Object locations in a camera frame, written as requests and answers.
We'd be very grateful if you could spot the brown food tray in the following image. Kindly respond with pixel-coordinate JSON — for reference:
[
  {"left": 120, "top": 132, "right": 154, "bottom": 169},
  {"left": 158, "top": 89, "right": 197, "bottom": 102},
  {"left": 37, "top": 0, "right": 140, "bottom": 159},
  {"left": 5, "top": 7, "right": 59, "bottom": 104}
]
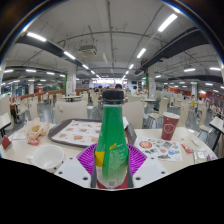
[{"left": 47, "top": 118, "right": 138, "bottom": 149}]

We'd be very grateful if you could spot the paper bag of fries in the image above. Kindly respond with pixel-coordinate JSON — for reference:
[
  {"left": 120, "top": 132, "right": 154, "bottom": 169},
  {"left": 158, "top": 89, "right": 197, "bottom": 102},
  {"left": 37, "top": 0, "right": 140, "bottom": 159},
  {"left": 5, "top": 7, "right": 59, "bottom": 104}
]
[{"left": 23, "top": 117, "right": 50, "bottom": 140}]

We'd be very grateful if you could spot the clear bag with leaflet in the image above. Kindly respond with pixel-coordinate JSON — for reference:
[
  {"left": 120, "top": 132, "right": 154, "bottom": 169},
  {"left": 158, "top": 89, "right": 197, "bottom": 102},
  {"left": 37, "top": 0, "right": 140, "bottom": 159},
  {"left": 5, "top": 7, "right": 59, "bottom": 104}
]
[{"left": 193, "top": 148, "right": 218, "bottom": 163}]

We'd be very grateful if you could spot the red paper cup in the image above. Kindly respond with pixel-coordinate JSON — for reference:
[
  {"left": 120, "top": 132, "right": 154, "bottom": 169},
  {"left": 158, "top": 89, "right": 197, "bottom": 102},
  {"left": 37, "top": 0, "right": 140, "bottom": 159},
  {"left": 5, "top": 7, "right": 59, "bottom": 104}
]
[{"left": 161, "top": 111, "right": 181, "bottom": 141}]

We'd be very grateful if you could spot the small red sauce packet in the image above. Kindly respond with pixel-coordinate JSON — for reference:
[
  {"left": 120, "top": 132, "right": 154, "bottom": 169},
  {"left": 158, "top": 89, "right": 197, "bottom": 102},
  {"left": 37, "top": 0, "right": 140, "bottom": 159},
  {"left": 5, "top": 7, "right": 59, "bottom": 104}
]
[
  {"left": 180, "top": 143, "right": 194, "bottom": 154},
  {"left": 27, "top": 138, "right": 41, "bottom": 147}
]

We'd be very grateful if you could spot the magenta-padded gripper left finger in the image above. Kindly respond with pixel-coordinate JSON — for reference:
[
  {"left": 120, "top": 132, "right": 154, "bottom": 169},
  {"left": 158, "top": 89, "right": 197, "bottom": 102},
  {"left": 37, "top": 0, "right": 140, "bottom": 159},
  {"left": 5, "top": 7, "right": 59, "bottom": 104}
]
[{"left": 54, "top": 143, "right": 99, "bottom": 189}]

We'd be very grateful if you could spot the white table with black pedestal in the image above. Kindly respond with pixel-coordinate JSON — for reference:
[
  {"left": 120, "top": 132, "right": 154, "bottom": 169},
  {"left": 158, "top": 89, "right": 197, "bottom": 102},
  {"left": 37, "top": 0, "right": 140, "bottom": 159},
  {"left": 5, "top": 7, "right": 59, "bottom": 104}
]
[{"left": 209, "top": 115, "right": 224, "bottom": 158}]

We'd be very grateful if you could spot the ceiling air conditioner unit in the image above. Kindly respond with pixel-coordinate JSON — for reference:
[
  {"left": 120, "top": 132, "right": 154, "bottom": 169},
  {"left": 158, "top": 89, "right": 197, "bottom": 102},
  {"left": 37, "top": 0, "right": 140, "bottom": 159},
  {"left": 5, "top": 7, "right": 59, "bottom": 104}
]
[{"left": 78, "top": 44, "right": 98, "bottom": 57}]

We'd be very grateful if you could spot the beige chair with oval hole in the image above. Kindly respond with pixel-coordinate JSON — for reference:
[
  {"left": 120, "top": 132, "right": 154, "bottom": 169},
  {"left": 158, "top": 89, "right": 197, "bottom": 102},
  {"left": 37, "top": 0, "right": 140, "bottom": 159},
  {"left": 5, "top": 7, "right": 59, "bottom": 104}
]
[
  {"left": 54, "top": 100, "right": 89, "bottom": 125},
  {"left": 123, "top": 100, "right": 145, "bottom": 129}
]

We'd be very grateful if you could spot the white napkin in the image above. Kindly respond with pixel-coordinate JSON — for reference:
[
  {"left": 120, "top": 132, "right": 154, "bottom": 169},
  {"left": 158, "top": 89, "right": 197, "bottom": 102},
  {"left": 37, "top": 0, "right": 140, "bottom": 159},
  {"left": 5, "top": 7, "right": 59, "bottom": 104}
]
[{"left": 122, "top": 116, "right": 130, "bottom": 129}]

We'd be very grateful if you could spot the white paper card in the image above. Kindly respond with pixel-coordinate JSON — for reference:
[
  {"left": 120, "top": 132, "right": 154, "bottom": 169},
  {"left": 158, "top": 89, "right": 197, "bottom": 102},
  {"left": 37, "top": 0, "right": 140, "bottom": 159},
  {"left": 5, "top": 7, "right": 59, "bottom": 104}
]
[{"left": 8, "top": 132, "right": 28, "bottom": 142}]

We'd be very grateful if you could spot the green plastic drink bottle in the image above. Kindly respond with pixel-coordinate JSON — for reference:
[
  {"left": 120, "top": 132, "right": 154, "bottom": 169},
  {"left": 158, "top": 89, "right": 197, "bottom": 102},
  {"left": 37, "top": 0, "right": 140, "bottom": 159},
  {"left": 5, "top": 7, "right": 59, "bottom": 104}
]
[{"left": 93, "top": 88, "right": 130, "bottom": 190}]

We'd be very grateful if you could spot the group of beige chairs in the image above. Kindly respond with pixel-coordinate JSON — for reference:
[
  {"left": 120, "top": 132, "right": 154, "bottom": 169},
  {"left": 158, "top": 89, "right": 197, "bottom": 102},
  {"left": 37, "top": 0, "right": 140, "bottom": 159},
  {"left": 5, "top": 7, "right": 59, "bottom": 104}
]
[{"left": 13, "top": 89, "right": 221, "bottom": 129}]

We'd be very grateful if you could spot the group of ceiling lights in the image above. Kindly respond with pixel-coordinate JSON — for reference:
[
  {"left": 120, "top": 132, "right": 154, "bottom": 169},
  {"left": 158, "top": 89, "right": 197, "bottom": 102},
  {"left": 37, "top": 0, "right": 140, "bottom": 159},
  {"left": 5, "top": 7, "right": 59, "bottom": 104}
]
[{"left": 3, "top": 13, "right": 224, "bottom": 96}]

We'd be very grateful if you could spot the colourful sticker sheet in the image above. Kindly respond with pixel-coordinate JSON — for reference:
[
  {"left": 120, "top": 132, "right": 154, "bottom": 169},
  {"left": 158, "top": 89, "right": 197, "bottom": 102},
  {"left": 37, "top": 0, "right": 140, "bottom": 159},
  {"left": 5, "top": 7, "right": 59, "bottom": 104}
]
[{"left": 134, "top": 136, "right": 184, "bottom": 163}]

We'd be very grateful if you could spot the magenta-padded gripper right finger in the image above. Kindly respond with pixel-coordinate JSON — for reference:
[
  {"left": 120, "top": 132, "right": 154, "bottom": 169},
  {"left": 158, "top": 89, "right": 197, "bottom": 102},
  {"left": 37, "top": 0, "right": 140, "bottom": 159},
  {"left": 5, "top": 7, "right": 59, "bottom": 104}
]
[{"left": 126, "top": 143, "right": 169, "bottom": 189}]

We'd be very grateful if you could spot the white mug with dark dots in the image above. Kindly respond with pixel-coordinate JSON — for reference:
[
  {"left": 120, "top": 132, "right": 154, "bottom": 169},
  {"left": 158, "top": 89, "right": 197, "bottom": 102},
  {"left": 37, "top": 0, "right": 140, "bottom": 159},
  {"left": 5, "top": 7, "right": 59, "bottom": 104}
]
[{"left": 26, "top": 144, "right": 65, "bottom": 174}]

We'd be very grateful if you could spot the small red table sign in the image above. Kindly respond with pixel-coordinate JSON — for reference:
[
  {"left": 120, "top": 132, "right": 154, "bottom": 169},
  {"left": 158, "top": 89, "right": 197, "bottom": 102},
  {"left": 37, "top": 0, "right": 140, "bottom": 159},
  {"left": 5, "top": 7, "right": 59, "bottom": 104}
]
[{"left": 0, "top": 134, "right": 13, "bottom": 150}]

